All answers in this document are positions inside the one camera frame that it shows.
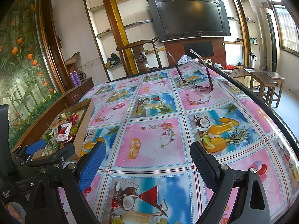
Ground person's left hand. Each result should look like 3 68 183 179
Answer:
7 202 27 224

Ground flower wall mural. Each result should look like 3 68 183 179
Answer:
0 0 64 143

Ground printed tablecloth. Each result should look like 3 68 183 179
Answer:
56 59 299 224

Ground clear snack packet red label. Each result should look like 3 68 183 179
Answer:
57 124 71 143

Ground wooden stool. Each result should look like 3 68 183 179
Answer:
250 72 277 101
263 71 286 108

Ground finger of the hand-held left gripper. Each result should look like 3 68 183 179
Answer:
12 139 47 162
21 143 76 169

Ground dark grey bundle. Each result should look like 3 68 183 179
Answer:
106 53 123 68

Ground white floor air conditioner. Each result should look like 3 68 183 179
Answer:
259 7 279 72

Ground low wooden table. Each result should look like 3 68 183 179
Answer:
230 67 262 85

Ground brown paper bag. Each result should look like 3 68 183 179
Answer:
66 52 81 66

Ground white plastic bag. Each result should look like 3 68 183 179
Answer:
178 55 199 65

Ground cardboard box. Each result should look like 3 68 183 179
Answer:
10 98 95 162

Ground metal kettle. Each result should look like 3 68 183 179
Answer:
248 52 258 69

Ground window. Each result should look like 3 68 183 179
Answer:
272 3 299 52

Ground wooden television wall panel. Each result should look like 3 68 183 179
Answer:
142 0 227 69

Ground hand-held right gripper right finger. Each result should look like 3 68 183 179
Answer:
190 142 271 224

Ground wooden chair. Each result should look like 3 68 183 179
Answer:
116 37 164 75

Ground eyeglasses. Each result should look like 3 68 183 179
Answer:
167 49 214 94

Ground wooden wall shelving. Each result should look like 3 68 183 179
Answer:
224 0 261 68
81 0 164 81

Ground black television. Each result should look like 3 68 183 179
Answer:
147 0 232 43

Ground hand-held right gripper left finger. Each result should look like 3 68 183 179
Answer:
24 142 107 224

